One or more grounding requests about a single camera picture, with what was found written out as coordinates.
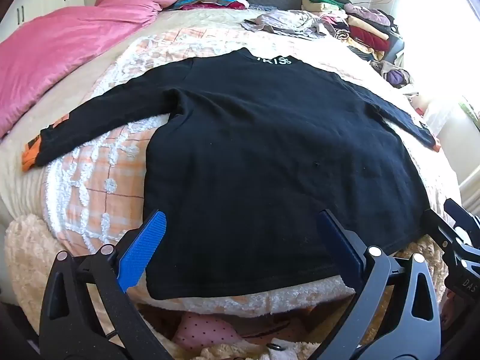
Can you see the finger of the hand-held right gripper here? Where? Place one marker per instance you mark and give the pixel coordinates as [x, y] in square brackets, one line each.
[461, 212]
[440, 227]

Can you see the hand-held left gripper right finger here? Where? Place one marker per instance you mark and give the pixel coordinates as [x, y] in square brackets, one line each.
[339, 249]

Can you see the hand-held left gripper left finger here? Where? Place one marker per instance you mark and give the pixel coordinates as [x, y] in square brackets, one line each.
[144, 249]

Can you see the black long-sleeve sweater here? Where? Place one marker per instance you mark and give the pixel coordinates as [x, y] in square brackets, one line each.
[262, 157]

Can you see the bag of purple clothes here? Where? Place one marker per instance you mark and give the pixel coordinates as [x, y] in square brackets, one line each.
[395, 75]

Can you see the pile of folded clothes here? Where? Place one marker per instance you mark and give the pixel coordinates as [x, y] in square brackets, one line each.
[360, 30]

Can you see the orange and white tufted quilt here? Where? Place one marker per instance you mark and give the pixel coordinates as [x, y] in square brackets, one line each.
[93, 183]

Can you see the floral green-edged cloth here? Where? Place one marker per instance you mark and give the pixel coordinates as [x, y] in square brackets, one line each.
[470, 112]

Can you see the bed with beige sheet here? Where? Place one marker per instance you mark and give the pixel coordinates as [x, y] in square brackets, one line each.
[22, 183]

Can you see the bright window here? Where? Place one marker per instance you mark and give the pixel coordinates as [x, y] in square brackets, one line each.
[431, 26]

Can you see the pink comforter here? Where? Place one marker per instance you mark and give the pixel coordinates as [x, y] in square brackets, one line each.
[56, 52]

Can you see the lilac crumpled garment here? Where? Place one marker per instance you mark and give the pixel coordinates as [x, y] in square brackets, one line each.
[285, 22]

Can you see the blue patterned cloth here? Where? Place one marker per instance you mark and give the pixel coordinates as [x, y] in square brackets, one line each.
[266, 7]

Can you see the magenta folded garment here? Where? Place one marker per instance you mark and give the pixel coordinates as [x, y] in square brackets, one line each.
[221, 6]

